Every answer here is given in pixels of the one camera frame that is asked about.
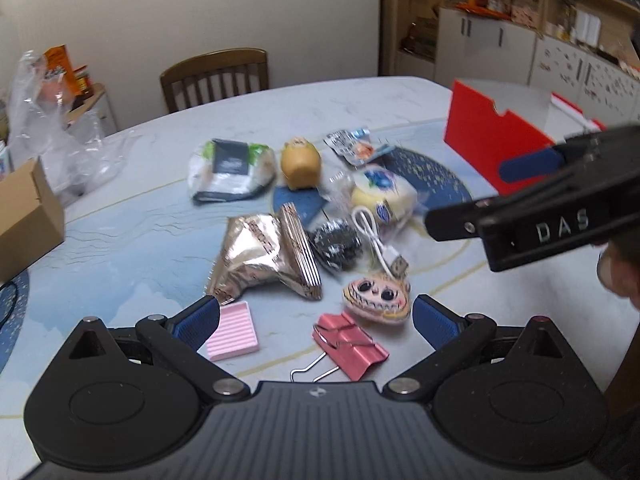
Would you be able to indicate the green white wrapped pack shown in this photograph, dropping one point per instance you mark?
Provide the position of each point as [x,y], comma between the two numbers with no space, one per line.
[222,171]

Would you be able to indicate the white side cabinet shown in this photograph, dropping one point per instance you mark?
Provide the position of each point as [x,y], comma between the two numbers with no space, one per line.
[99,105]

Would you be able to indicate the pink binder clip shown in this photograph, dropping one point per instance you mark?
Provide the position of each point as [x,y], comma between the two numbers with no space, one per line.
[348,346]

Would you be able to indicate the blue printed table mat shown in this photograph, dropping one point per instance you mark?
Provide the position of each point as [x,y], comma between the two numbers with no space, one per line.
[152,253]

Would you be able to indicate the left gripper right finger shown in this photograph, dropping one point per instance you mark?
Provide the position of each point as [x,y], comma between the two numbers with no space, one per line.
[458,341]

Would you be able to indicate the white shoe cabinet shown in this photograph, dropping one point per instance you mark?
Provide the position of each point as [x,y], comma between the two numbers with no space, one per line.
[480,48]

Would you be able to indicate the red white cardboard box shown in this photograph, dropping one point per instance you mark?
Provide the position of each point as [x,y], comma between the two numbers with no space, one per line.
[490,122]

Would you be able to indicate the orange snack box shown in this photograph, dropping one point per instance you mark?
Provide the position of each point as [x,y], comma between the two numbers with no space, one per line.
[57,57]

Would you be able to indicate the yellow lucky cat toy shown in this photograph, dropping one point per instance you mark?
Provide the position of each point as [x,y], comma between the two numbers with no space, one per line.
[300,164]

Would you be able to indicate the yellow bun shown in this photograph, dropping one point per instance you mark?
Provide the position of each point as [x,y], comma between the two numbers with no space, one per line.
[388,196]

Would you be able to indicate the clear plastic bag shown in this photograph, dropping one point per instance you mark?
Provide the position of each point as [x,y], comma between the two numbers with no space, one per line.
[76,157]

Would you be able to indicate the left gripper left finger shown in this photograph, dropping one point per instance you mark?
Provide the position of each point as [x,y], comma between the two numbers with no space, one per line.
[174,343]

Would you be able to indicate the brown cardboard box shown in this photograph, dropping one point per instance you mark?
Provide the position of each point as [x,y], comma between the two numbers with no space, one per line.
[32,219]

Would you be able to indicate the grinning face keychain charm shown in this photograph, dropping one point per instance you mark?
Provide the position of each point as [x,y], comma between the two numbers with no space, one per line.
[379,299]

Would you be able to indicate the gold foil snack bag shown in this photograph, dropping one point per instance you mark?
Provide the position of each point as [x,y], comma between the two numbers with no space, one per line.
[259,249]

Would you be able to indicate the wooden dining chair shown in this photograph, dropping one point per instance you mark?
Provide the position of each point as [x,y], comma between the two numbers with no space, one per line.
[214,76]

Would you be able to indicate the wooden wall shelving unit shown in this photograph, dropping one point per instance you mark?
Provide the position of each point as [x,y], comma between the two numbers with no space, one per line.
[587,51]

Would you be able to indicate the white blue snack packet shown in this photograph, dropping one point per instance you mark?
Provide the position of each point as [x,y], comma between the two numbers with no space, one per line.
[356,147]

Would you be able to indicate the black glitter scrunchie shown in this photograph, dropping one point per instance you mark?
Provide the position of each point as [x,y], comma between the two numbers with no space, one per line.
[336,244]

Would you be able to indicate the person's right hand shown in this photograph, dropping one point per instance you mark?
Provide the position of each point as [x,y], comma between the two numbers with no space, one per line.
[619,275]

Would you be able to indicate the pink sticky note pad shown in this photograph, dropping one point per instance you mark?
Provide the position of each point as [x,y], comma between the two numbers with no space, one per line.
[235,334]

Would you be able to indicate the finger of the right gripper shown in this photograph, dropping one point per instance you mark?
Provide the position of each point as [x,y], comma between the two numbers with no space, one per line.
[531,165]
[457,222]

